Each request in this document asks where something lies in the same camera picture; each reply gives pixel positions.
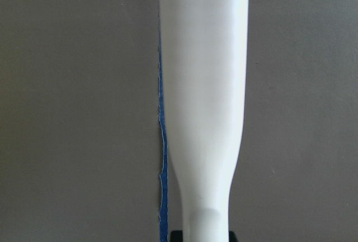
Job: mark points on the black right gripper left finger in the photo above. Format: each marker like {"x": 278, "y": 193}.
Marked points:
{"x": 176, "y": 236}

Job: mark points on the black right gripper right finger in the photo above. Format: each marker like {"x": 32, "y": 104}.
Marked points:
{"x": 232, "y": 237}

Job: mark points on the white brush with black bristles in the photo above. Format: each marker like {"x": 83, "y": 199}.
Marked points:
{"x": 204, "y": 57}

